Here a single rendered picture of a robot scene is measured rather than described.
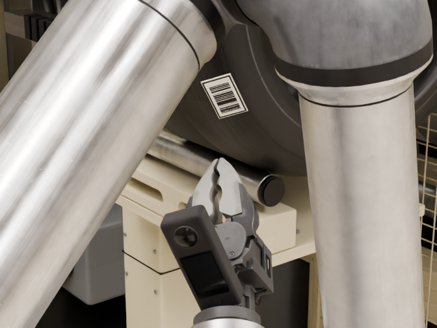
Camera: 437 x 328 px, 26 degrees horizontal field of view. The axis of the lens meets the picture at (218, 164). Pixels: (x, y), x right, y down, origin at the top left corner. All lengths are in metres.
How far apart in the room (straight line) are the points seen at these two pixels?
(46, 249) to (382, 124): 0.25
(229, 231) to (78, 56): 0.41
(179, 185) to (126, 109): 0.80
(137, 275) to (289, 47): 1.18
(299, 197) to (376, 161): 0.87
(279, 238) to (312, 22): 0.73
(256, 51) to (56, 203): 0.60
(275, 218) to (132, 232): 0.50
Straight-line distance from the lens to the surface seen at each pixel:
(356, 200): 0.71
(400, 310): 0.78
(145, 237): 1.74
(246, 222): 1.02
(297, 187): 1.61
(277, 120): 1.23
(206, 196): 1.06
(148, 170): 1.51
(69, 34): 0.67
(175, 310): 1.78
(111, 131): 0.65
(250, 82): 1.19
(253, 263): 1.02
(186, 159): 1.43
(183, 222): 0.94
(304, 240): 1.40
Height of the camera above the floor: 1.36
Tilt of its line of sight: 19 degrees down
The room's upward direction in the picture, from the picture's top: straight up
